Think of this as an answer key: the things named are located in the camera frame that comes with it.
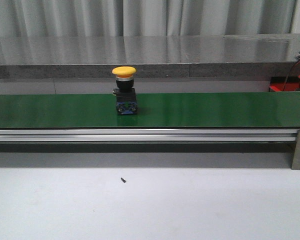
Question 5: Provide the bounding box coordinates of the yellow mushroom push button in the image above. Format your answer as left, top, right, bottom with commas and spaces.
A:
112, 66, 138, 115

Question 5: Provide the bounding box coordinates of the green conveyor belt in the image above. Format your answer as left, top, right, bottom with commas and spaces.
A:
0, 92, 300, 129

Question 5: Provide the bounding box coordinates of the red plastic bin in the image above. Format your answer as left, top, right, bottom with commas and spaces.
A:
269, 77, 299, 92

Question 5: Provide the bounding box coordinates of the grey stone counter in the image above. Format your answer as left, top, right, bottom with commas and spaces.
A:
0, 33, 300, 79

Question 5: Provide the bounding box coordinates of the white pleated curtain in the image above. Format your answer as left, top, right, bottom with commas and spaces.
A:
0, 0, 297, 37

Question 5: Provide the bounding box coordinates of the aluminium conveyor rail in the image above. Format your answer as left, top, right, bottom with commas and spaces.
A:
0, 128, 298, 143

